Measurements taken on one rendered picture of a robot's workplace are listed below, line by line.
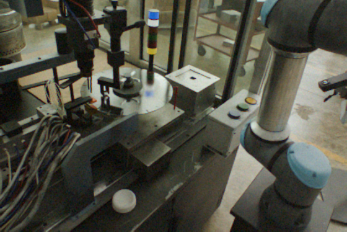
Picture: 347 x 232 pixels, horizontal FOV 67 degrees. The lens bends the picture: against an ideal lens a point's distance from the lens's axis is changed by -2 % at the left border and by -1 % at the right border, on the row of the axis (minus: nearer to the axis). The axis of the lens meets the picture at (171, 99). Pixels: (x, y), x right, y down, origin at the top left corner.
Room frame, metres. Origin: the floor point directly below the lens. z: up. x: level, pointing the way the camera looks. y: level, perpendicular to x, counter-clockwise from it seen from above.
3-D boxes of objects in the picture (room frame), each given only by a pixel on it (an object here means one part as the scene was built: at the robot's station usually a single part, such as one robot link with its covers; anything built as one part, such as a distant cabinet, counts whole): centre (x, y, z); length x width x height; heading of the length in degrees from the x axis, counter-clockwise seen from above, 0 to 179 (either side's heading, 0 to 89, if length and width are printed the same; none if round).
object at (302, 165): (0.53, -0.39, 0.91); 0.13 x 0.12 x 0.14; 35
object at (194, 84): (1.05, -0.08, 0.82); 0.18 x 0.18 x 0.15; 53
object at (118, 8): (0.74, 0.19, 1.17); 0.06 x 0.05 x 0.20; 134
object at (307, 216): (0.53, -0.39, 0.80); 0.15 x 0.15 x 0.10
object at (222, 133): (0.86, -0.27, 0.82); 0.28 x 0.11 x 0.15; 143
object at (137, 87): (0.82, 0.17, 0.96); 0.11 x 0.11 x 0.03
